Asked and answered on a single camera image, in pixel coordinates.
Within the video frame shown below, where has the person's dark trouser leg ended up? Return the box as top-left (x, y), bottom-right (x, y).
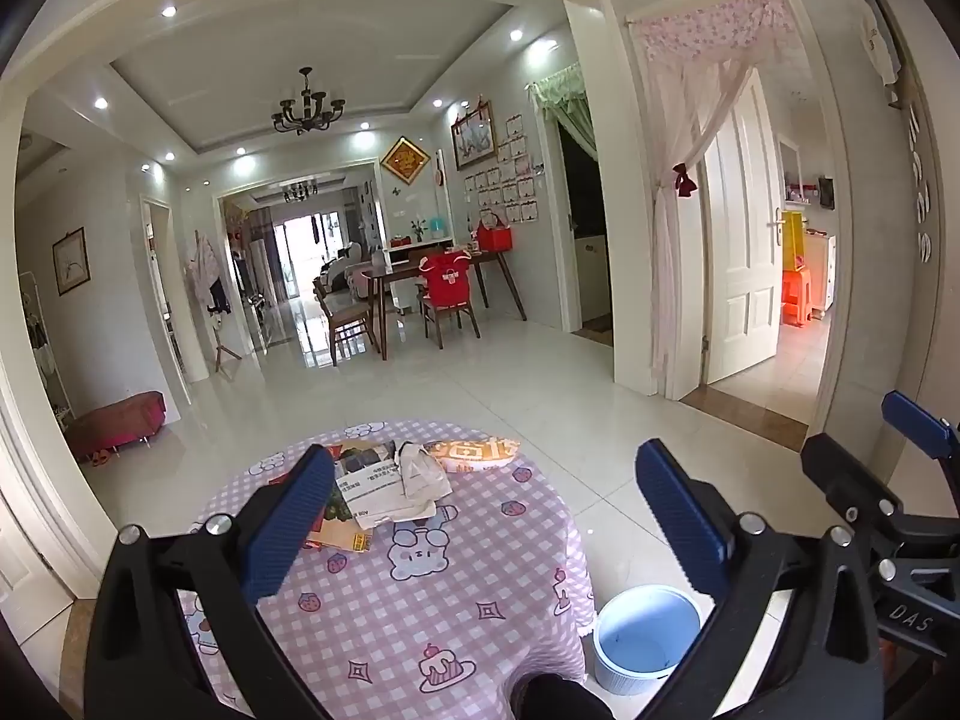
top-left (510, 673), bottom-right (616, 720)

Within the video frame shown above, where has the crumpled white paper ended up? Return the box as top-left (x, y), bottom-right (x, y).
top-left (394, 441), bottom-right (455, 522)

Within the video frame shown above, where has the pink checkered tablecloth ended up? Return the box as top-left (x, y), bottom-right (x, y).
top-left (176, 420), bottom-right (597, 720)

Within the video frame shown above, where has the red diamond wall decoration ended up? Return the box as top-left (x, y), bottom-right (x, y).
top-left (379, 136), bottom-right (432, 185)

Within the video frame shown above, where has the red box on table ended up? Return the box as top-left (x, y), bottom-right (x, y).
top-left (477, 211), bottom-right (515, 252)

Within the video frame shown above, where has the white hanging garment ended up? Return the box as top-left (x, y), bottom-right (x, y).
top-left (855, 0), bottom-right (901, 87)

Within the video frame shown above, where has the wooden dining chair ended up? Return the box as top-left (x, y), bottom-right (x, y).
top-left (313, 281), bottom-right (380, 368)
top-left (416, 251), bottom-right (481, 350)

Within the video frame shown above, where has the green door curtain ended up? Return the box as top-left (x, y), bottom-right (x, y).
top-left (529, 64), bottom-right (599, 158)

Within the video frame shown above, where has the pink floral door curtain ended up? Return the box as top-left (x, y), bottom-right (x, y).
top-left (630, 0), bottom-right (796, 383)

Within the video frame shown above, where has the orange plastic stool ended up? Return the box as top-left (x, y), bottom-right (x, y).
top-left (780, 270), bottom-right (815, 327)

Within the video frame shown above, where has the wooden coat stand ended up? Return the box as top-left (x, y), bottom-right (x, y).
top-left (212, 311), bottom-right (242, 374)

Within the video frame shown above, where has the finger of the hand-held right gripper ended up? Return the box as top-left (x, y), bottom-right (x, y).
top-left (799, 431), bottom-right (960, 563)
top-left (880, 390), bottom-right (960, 466)

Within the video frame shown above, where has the wooden dining table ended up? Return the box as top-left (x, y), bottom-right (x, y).
top-left (360, 247), bottom-right (530, 361)

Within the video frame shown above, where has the group of wall certificates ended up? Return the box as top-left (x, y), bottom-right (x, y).
top-left (463, 114), bottom-right (542, 224)

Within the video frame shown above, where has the framed painting with red tassels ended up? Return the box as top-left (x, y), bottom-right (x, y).
top-left (450, 100), bottom-right (497, 170)

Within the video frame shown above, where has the white hanging coat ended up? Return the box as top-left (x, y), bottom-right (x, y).
top-left (184, 232), bottom-right (233, 312)

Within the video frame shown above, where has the red upholstered bench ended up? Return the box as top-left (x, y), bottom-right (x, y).
top-left (64, 391), bottom-right (166, 462)

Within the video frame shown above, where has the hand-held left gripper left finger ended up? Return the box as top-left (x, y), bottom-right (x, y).
top-left (84, 444), bottom-right (338, 720)

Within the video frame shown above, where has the white panel door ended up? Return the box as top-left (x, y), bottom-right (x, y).
top-left (701, 71), bottom-right (785, 387)

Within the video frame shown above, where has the yellow bag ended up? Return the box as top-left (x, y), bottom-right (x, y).
top-left (782, 210), bottom-right (805, 271)

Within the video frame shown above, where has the orange snack packet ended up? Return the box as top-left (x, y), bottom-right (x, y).
top-left (427, 436), bottom-right (521, 473)

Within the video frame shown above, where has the framed wall picture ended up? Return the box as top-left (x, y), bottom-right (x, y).
top-left (52, 229), bottom-right (89, 295)

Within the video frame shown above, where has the brown flat packet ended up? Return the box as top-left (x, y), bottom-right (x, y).
top-left (304, 495), bottom-right (374, 554)

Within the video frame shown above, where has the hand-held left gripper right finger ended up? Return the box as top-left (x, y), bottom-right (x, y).
top-left (636, 439), bottom-right (893, 720)

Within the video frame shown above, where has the white paper box packet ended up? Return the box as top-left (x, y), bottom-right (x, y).
top-left (330, 444), bottom-right (421, 530)

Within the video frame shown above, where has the light blue plastic bin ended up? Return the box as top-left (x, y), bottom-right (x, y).
top-left (592, 585), bottom-right (704, 695)

